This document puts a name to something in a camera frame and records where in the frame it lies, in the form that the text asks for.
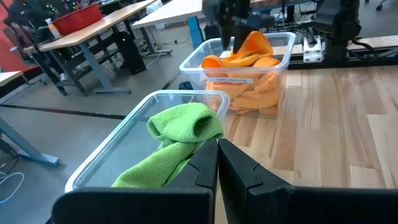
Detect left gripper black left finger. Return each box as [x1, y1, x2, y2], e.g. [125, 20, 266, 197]
[51, 138, 219, 224]

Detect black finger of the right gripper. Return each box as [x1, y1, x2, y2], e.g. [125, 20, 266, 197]
[233, 26, 252, 54]
[219, 18, 236, 50]

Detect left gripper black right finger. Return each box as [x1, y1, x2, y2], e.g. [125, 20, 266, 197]
[218, 138, 398, 224]

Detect orange microfiber towel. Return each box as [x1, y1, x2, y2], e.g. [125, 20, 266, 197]
[201, 30, 282, 68]
[205, 67, 282, 116]

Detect green microfiber towel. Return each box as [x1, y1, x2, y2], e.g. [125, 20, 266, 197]
[111, 101, 224, 189]

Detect clear plastic bin white label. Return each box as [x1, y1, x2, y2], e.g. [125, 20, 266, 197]
[179, 31, 297, 119]

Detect black computer tower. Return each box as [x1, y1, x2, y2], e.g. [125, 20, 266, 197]
[115, 30, 147, 75]

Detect wooden desk grey legs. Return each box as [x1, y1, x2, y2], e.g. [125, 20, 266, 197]
[23, 0, 175, 97]

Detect red plastic bin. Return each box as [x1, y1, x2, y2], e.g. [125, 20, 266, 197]
[51, 2, 103, 37]

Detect white squeeze bottle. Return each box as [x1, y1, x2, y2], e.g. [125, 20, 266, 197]
[44, 17, 62, 40]

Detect light desk grey leg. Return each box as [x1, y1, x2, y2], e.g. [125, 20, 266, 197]
[0, 70, 60, 166]

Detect black device green lights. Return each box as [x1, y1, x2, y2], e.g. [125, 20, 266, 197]
[37, 0, 78, 15]

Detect white mounting bracket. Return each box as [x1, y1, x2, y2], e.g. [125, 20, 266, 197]
[303, 35, 323, 63]

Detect black metal table frame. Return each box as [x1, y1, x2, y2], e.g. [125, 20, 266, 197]
[287, 45, 398, 70]

